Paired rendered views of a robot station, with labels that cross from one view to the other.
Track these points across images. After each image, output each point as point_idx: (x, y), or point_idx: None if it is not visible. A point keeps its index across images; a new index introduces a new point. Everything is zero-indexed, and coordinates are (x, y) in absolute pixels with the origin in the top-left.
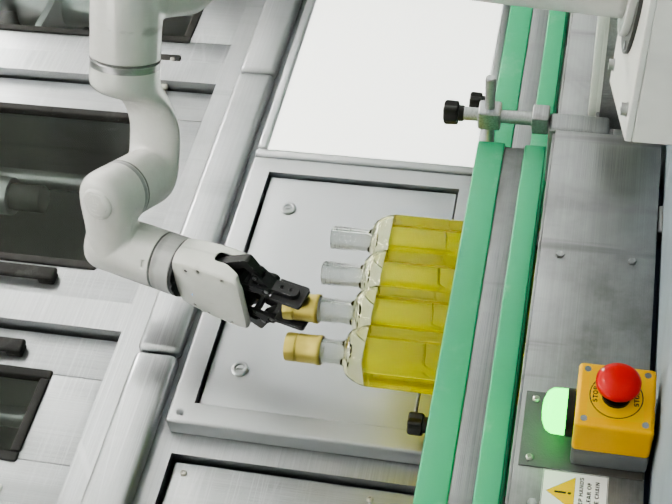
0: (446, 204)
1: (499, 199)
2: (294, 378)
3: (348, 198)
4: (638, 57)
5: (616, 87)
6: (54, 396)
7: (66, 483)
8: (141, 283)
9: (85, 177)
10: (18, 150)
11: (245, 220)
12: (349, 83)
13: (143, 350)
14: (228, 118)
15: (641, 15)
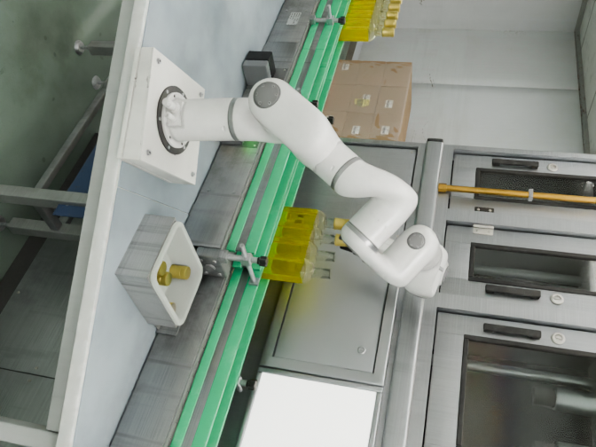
0: (279, 349)
1: (251, 225)
2: (353, 261)
3: (329, 356)
4: (192, 82)
5: (196, 148)
6: (463, 269)
7: (443, 228)
8: None
9: (443, 250)
10: (544, 427)
11: (383, 340)
12: (327, 445)
13: None
14: (403, 422)
15: (184, 91)
